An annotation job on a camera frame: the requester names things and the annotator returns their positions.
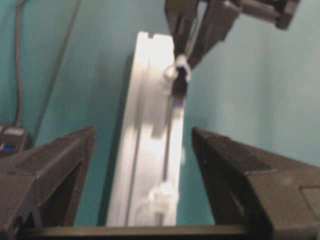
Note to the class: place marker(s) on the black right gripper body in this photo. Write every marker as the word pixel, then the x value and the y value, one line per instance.
pixel 278 12

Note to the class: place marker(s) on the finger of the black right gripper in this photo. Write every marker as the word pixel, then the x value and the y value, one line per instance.
pixel 180 16
pixel 217 21

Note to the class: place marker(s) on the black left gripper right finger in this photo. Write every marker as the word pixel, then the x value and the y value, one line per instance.
pixel 273 196

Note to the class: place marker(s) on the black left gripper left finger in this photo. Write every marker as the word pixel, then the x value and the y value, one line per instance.
pixel 42 186

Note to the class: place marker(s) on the black USB hub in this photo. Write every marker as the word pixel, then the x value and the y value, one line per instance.
pixel 13 140

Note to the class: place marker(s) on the silver aluminium extrusion rail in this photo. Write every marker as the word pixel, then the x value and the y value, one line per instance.
pixel 145 188

